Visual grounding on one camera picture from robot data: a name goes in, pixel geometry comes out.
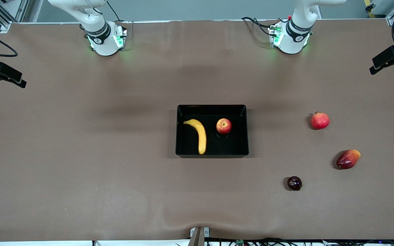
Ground grey table clamp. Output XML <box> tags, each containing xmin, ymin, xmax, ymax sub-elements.
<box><xmin>187</xmin><ymin>226</ymin><xmax>210</xmax><ymax>246</ymax></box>

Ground red yellow mango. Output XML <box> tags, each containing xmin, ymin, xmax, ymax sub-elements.
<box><xmin>336</xmin><ymin>149</ymin><xmax>361</xmax><ymax>170</ymax></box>

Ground black right base cable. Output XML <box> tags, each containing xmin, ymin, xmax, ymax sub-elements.
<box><xmin>106</xmin><ymin>0</ymin><xmax>129</xmax><ymax>31</ymax></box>

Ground red yellow apple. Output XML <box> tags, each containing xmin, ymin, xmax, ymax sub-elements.
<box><xmin>216</xmin><ymin>118</ymin><xmax>233</xmax><ymax>135</ymax></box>

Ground red pomegranate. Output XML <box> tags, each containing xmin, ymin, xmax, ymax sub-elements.
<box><xmin>311</xmin><ymin>111</ymin><xmax>330</xmax><ymax>130</ymax></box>

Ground brown table cover mat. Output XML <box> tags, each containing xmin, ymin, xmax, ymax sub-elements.
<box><xmin>0</xmin><ymin>19</ymin><xmax>394</xmax><ymax>242</ymax></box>

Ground dark purple plum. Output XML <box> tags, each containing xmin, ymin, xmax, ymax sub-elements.
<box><xmin>287</xmin><ymin>176</ymin><xmax>302</xmax><ymax>191</ymax></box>

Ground yellow banana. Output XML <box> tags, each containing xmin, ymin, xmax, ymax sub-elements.
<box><xmin>183</xmin><ymin>119</ymin><xmax>207</xmax><ymax>155</ymax></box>

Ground black left base cables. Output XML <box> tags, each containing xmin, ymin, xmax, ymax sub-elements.
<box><xmin>241</xmin><ymin>16</ymin><xmax>279</xmax><ymax>36</ymax></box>

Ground black plastic box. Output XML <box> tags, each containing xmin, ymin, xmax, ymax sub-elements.
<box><xmin>175</xmin><ymin>104</ymin><xmax>249</xmax><ymax>159</ymax></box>

